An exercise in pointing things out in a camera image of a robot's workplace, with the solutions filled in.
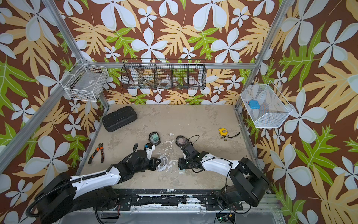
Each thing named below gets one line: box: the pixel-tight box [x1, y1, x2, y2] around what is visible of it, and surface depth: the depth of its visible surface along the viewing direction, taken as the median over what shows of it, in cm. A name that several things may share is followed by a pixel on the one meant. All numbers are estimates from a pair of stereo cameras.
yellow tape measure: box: [218, 127, 228, 136], surface depth 103 cm
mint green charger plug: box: [151, 133, 160, 142], surface depth 100 cm
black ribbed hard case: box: [101, 105, 138, 133], surface depth 107 cm
